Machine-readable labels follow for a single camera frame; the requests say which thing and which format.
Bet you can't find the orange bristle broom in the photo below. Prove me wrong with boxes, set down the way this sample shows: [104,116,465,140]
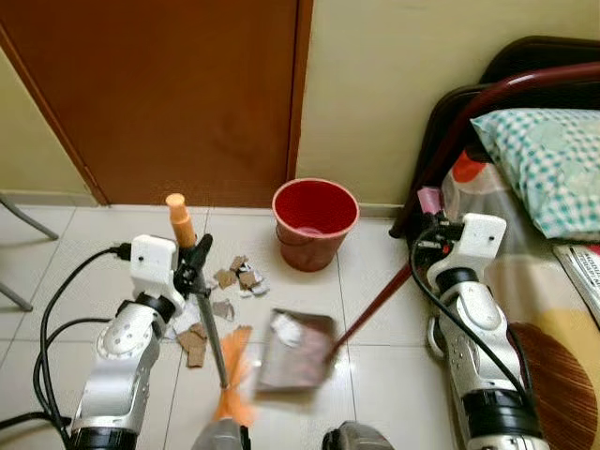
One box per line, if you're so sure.
[166,193,257,425]

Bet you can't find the grey dustpan with red handle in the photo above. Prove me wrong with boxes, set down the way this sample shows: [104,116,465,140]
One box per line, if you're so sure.
[255,187,444,394]

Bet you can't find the white torn paper sheet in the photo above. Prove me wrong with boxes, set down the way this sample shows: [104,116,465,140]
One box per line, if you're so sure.
[168,296,205,338]

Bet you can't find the grey white paper scrap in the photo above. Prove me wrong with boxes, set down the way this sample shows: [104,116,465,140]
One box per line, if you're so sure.
[211,299,236,323]

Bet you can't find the large brown cardboard scrap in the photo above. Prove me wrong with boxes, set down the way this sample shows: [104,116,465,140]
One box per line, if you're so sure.
[177,323,210,369]

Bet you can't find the red plastic bucket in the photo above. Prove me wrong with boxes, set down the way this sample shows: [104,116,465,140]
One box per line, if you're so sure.
[272,177,361,274]

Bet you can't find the crumpled white paper ball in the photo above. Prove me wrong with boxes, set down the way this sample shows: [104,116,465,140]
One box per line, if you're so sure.
[271,316,304,347]

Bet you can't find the green white checkered pillow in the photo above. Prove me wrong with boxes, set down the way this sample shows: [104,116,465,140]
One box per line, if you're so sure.
[470,107,600,244]

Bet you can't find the white red printed magazine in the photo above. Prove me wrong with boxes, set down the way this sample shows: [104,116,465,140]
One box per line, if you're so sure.
[551,243,600,312]

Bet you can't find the grey left robot foot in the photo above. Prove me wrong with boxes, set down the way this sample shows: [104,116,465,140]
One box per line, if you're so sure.
[191,418,253,450]

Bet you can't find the grey robot foot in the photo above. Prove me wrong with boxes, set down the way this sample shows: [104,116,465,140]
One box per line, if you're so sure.
[191,418,253,450]
[321,420,398,450]

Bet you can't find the brown wooden door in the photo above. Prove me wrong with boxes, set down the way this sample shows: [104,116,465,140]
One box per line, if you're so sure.
[0,0,315,208]

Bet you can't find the grey right robot foot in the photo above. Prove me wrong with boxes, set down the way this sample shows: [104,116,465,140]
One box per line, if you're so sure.
[321,420,398,450]

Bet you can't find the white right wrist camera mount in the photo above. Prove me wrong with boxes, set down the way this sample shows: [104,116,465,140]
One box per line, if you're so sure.
[427,213,508,292]

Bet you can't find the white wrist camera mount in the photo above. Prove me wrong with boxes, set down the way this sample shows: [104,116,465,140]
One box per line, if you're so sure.
[427,213,508,292]
[128,234,180,310]

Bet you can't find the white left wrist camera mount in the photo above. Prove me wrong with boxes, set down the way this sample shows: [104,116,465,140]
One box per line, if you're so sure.
[128,234,180,310]

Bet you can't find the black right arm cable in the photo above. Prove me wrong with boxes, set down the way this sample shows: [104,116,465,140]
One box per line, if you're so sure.
[409,223,532,406]

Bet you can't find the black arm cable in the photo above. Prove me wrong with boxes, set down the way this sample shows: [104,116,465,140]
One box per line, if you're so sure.
[37,241,134,434]
[0,316,113,443]
[409,223,532,406]

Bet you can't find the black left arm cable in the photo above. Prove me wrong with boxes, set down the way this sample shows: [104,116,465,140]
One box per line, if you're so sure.
[37,241,134,434]
[0,316,113,443]

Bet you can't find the grey metal chair frame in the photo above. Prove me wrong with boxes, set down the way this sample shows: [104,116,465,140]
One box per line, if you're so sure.
[0,194,60,313]

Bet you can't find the dark brown bed frame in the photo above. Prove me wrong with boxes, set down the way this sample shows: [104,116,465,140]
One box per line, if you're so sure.
[388,36,600,241]

